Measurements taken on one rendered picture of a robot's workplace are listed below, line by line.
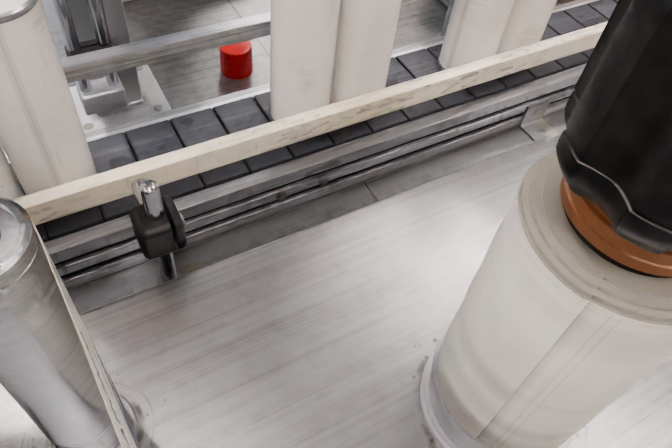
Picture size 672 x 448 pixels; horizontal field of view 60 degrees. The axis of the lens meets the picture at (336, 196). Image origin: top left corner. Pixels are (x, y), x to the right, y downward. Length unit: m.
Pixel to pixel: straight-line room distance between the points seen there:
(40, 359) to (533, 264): 0.19
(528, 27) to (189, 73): 0.34
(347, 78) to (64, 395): 0.32
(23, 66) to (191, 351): 0.19
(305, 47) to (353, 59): 0.05
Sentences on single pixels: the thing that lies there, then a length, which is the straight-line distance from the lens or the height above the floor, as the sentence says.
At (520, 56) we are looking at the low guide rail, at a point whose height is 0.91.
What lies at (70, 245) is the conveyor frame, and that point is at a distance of 0.45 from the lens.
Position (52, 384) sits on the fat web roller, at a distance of 0.28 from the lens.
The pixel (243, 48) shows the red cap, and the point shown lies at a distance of 0.62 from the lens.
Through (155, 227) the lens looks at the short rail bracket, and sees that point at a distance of 0.39.
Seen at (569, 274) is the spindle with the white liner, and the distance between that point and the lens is 0.22.
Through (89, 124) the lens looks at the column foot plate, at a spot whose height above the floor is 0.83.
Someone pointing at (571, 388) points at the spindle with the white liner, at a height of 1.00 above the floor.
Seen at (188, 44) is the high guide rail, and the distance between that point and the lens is 0.47.
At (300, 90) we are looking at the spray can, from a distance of 0.47.
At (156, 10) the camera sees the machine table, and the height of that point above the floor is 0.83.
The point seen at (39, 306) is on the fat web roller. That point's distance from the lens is 0.23.
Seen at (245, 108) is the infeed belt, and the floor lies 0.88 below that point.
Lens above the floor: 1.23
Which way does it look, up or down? 49 degrees down
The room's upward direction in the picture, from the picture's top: 8 degrees clockwise
